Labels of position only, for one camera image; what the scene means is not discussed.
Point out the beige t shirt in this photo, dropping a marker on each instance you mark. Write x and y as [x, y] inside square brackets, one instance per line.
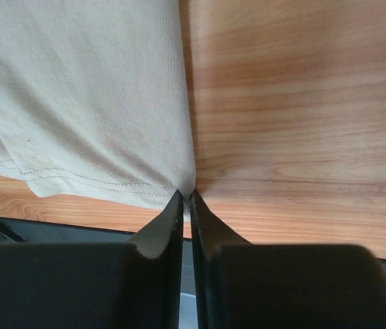
[93, 100]

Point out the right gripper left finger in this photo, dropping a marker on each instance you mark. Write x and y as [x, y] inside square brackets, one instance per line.
[130, 284]

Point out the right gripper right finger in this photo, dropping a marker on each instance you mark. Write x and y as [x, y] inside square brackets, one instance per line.
[239, 284]

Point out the black base cloth strip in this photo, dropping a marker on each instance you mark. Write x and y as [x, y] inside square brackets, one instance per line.
[35, 231]

